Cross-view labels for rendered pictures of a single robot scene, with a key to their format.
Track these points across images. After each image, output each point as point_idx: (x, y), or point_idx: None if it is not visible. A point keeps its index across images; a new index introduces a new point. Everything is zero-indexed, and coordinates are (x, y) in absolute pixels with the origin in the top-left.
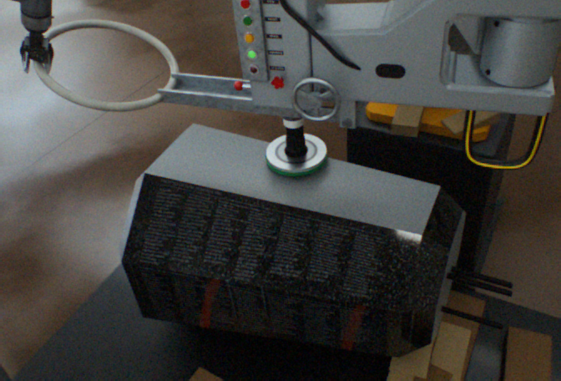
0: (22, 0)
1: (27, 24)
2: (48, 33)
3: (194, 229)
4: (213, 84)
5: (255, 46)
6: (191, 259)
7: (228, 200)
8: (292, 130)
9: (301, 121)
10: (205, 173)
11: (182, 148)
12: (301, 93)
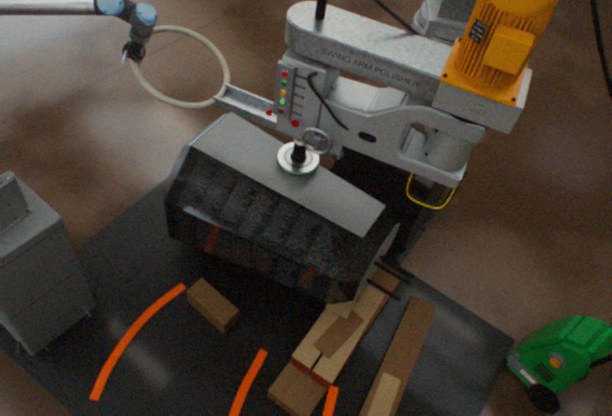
0: (134, 25)
1: (133, 38)
2: None
3: (218, 193)
4: (251, 99)
5: (285, 98)
6: (212, 212)
7: (245, 181)
8: (298, 145)
9: None
10: (233, 156)
11: (220, 131)
12: (308, 135)
